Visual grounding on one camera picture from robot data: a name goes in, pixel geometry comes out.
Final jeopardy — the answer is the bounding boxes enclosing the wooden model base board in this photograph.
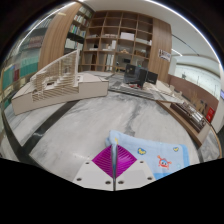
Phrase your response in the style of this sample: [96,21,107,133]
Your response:
[156,99,213,148]

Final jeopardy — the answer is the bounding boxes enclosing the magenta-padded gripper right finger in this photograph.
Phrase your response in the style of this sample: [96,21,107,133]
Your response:
[114,143,157,192]

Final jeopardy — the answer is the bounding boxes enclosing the bookshelf with books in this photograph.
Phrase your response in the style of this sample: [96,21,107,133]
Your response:
[64,4,95,55]

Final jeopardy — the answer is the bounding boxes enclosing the wooden open shelf unit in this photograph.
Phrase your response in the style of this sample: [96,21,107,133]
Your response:
[79,9,155,73]

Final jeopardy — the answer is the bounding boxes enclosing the black display boxes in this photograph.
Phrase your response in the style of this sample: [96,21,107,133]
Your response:
[123,63,160,90]

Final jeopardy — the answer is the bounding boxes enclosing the light blue printed towel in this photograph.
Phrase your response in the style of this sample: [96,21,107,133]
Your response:
[105,129,191,181]

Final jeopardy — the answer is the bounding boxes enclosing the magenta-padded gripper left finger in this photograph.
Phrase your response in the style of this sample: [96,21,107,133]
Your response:
[73,143,116,192]

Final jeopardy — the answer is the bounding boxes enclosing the red bin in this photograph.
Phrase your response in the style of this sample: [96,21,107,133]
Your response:
[205,106,216,124]

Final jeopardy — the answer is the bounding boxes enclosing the dark brown building model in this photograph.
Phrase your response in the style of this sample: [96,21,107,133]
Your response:
[169,101,208,134]

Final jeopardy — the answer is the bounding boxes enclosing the wall sign poster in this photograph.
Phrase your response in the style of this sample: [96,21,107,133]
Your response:
[157,48,172,63]

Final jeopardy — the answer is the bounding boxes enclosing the white architectural building model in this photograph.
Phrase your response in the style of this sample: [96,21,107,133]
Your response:
[11,49,110,116]

